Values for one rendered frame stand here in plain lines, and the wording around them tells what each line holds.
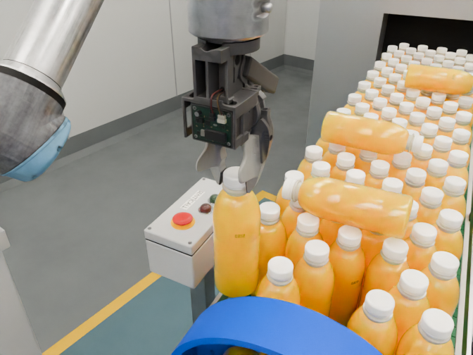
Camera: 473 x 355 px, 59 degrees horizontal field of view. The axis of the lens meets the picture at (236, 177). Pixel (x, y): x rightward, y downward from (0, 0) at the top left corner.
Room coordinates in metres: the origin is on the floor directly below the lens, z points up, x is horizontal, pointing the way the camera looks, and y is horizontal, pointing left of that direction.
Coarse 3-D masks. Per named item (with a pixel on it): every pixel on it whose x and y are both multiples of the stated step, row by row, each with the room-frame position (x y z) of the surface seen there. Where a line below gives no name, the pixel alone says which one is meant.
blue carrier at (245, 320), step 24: (216, 312) 0.30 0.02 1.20; (240, 312) 0.29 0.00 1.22; (264, 312) 0.28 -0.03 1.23; (288, 312) 0.28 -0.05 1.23; (312, 312) 0.28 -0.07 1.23; (192, 336) 0.28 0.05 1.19; (216, 336) 0.26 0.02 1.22; (240, 336) 0.26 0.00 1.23; (264, 336) 0.25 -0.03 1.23; (288, 336) 0.25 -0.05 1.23; (312, 336) 0.25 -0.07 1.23; (336, 336) 0.25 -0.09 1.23
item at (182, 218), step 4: (180, 212) 0.61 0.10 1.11; (184, 212) 0.61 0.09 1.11; (176, 216) 0.59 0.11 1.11; (180, 216) 0.59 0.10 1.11; (184, 216) 0.59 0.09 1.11; (188, 216) 0.59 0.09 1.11; (192, 216) 0.60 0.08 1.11; (172, 220) 0.59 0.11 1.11; (176, 220) 0.58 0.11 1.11; (180, 220) 0.58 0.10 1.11; (184, 220) 0.58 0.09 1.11; (188, 220) 0.58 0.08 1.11; (176, 224) 0.58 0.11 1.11; (180, 224) 0.57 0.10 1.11; (184, 224) 0.58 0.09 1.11
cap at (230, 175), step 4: (228, 168) 0.51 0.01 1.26; (232, 168) 0.51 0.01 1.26; (236, 168) 0.52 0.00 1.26; (224, 172) 0.50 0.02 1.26; (228, 172) 0.51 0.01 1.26; (232, 172) 0.51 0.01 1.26; (236, 172) 0.51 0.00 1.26; (224, 176) 0.50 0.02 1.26; (228, 176) 0.49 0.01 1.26; (232, 176) 0.49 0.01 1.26; (236, 176) 0.49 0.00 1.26; (224, 180) 0.49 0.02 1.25; (228, 180) 0.49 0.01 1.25; (232, 180) 0.48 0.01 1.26; (236, 180) 0.48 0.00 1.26; (224, 184) 0.50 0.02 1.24; (228, 184) 0.49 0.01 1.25; (232, 184) 0.48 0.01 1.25; (236, 184) 0.48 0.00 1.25; (240, 184) 0.48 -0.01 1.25; (244, 184) 0.49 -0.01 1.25; (228, 188) 0.49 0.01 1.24; (232, 188) 0.49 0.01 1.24; (236, 188) 0.48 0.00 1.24; (240, 188) 0.48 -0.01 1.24; (244, 188) 0.49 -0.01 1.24
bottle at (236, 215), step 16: (224, 192) 0.50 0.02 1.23; (240, 192) 0.48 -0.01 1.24; (224, 208) 0.48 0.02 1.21; (240, 208) 0.47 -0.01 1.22; (256, 208) 0.49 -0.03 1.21; (224, 224) 0.47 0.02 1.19; (240, 224) 0.47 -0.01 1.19; (256, 224) 0.48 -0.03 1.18; (224, 240) 0.47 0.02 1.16; (240, 240) 0.47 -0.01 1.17; (256, 240) 0.48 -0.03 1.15; (224, 256) 0.47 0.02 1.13; (240, 256) 0.47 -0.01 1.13; (256, 256) 0.48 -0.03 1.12; (224, 272) 0.47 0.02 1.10; (240, 272) 0.46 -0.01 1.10; (256, 272) 0.48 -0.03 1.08; (224, 288) 0.47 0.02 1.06; (240, 288) 0.46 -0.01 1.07
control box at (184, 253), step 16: (192, 192) 0.69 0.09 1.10; (208, 192) 0.69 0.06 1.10; (176, 208) 0.63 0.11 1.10; (192, 208) 0.63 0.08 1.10; (160, 224) 0.59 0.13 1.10; (192, 224) 0.59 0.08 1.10; (208, 224) 0.59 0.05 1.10; (160, 240) 0.55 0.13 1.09; (176, 240) 0.54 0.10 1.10; (192, 240) 0.54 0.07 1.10; (208, 240) 0.57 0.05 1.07; (160, 256) 0.56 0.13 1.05; (176, 256) 0.54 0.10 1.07; (192, 256) 0.53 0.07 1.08; (208, 256) 0.57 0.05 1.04; (160, 272) 0.56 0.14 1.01; (176, 272) 0.54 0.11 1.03; (192, 272) 0.53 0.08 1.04
